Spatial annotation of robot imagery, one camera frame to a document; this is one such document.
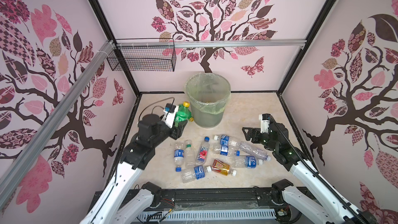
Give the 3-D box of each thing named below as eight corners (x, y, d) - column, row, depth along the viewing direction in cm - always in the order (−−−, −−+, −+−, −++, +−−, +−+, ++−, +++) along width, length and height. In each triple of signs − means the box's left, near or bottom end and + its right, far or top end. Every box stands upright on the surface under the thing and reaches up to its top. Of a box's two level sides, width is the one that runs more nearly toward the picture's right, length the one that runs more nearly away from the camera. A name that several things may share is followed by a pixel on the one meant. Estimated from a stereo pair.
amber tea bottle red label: (206, 172, 83) (206, 169, 79) (208, 161, 87) (208, 158, 83) (234, 177, 81) (236, 175, 77) (235, 166, 85) (236, 163, 81)
